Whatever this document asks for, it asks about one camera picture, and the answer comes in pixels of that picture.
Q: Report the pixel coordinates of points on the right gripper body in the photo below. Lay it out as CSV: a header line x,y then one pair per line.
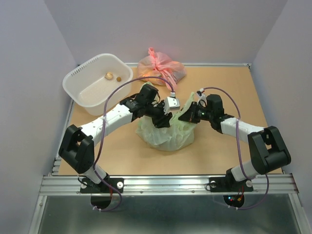
x,y
203,113

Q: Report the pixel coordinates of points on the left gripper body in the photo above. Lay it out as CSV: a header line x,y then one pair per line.
x,y
157,113

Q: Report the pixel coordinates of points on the green plastic bag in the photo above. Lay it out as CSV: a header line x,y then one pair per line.
x,y
179,135

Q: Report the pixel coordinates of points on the white plastic basket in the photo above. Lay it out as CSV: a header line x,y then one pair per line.
x,y
87,85

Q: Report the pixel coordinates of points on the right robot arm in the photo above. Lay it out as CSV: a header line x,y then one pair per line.
x,y
267,148

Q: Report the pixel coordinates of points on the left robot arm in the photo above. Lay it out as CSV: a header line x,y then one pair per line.
x,y
78,143

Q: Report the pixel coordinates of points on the pink tied plastic bag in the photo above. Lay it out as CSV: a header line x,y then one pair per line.
x,y
158,64

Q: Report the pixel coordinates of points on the small beige fake garlic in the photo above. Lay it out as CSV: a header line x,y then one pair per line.
x,y
109,76

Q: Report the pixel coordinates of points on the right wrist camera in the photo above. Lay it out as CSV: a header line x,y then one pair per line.
x,y
201,97

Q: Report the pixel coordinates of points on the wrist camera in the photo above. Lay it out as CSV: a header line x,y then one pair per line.
x,y
171,103
201,97

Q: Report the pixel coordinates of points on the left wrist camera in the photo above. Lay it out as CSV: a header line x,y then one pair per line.
x,y
171,103

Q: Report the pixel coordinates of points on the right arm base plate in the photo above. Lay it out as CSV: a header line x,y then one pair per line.
x,y
222,184

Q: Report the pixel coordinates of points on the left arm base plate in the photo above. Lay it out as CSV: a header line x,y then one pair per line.
x,y
89,187

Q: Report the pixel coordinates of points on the aluminium front rail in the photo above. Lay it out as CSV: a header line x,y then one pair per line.
x,y
160,185

